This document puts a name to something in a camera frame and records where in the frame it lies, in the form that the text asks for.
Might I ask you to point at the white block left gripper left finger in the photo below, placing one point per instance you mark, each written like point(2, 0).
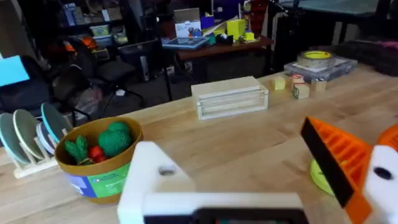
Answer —
point(149, 174)

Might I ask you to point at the white orange left gripper right finger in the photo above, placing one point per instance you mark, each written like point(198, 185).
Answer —
point(351, 155)

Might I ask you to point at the green disc with holes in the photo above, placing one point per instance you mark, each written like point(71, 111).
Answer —
point(320, 175)

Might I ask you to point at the brown tub with toys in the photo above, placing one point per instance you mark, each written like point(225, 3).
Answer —
point(99, 174)

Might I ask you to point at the plain wooden toy block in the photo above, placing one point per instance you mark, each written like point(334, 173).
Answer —
point(319, 85)

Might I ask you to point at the green-sided wooden toy block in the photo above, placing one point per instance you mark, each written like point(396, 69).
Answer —
point(301, 91)

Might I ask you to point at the clear plastic case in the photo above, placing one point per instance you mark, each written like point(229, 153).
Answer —
point(342, 67)

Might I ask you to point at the red and white toy block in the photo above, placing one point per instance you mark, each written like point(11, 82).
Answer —
point(297, 79)

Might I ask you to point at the clear plastic bag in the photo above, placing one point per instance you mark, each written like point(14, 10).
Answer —
point(88, 101)

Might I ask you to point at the yellow toy block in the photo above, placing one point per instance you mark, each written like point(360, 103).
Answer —
point(279, 83)

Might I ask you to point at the tape roll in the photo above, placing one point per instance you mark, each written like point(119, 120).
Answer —
point(315, 59)

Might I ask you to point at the teal plate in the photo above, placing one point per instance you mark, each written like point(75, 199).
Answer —
point(56, 121)
point(11, 140)

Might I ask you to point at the small white plate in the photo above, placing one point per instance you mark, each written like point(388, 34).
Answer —
point(45, 138)

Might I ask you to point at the pale wooden box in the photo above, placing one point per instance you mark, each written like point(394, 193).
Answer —
point(228, 96)

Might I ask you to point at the black office chair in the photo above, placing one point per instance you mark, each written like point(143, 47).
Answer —
point(109, 70)

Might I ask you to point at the wooden peg rack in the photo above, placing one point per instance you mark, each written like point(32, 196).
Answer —
point(29, 168)

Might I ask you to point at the grey-green plate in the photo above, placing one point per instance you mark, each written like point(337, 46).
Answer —
point(27, 132)

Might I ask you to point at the brown desk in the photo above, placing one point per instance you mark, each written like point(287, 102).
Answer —
point(224, 49)

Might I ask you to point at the white cardboard box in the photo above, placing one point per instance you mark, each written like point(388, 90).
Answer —
point(187, 23)

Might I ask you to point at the yellow box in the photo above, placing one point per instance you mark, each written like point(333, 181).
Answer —
point(235, 29)

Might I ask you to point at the light blue sheet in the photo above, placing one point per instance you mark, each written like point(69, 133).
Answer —
point(12, 70)

